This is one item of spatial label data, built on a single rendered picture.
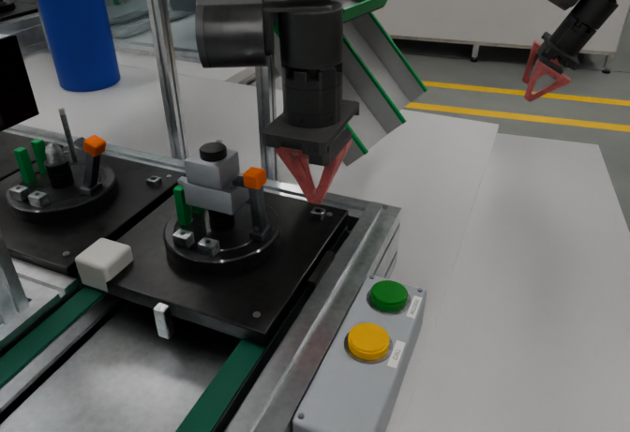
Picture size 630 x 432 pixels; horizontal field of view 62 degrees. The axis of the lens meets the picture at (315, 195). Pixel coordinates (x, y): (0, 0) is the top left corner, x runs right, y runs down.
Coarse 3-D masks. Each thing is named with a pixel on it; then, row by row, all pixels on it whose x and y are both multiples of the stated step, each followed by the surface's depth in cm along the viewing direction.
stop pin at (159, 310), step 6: (156, 306) 56; (162, 306) 56; (168, 306) 56; (156, 312) 55; (162, 312) 55; (168, 312) 56; (156, 318) 56; (162, 318) 55; (168, 318) 56; (162, 324) 56; (168, 324) 56; (162, 330) 57; (168, 330) 56; (162, 336) 57; (168, 336) 57
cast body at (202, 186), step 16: (208, 144) 59; (192, 160) 58; (208, 160) 58; (224, 160) 58; (192, 176) 59; (208, 176) 58; (224, 176) 58; (192, 192) 60; (208, 192) 59; (224, 192) 58; (240, 192) 60; (208, 208) 60; (224, 208) 59
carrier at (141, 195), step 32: (64, 128) 75; (64, 160) 71; (128, 160) 82; (0, 192) 74; (32, 192) 71; (64, 192) 71; (96, 192) 70; (128, 192) 74; (160, 192) 74; (0, 224) 68; (32, 224) 68; (64, 224) 68; (96, 224) 68; (128, 224) 69; (32, 256) 62; (64, 256) 62
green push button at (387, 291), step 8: (384, 280) 58; (376, 288) 57; (384, 288) 57; (392, 288) 57; (400, 288) 57; (376, 296) 56; (384, 296) 56; (392, 296) 56; (400, 296) 56; (376, 304) 56; (384, 304) 55; (392, 304) 55; (400, 304) 55
